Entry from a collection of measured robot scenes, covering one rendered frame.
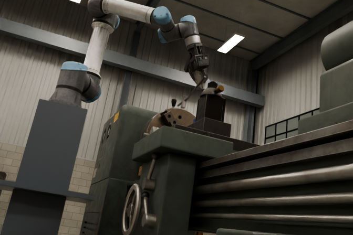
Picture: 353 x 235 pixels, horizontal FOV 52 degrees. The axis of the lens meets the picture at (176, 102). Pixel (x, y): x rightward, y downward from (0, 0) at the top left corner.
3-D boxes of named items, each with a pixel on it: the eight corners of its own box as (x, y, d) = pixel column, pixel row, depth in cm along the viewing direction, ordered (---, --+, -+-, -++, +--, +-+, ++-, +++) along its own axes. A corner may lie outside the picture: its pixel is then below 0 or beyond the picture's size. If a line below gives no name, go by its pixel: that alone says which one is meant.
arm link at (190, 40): (182, 42, 180) (196, 41, 183) (184, 50, 179) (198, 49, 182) (188, 35, 173) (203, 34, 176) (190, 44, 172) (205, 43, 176)
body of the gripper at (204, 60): (197, 67, 169) (191, 42, 171) (189, 73, 176) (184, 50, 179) (211, 65, 172) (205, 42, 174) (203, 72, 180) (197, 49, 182)
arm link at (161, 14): (86, -19, 181) (173, 3, 164) (95, -5, 191) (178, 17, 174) (75, 0, 178) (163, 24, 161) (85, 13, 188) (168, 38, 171)
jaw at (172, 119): (168, 137, 176) (156, 115, 177) (176, 132, 179) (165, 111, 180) (176, 132, 167) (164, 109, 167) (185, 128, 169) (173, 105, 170)
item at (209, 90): (196, 98, 131) (197, 91, 132) (216, 104, 133) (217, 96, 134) (206, 92, 124) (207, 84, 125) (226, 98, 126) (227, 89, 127)
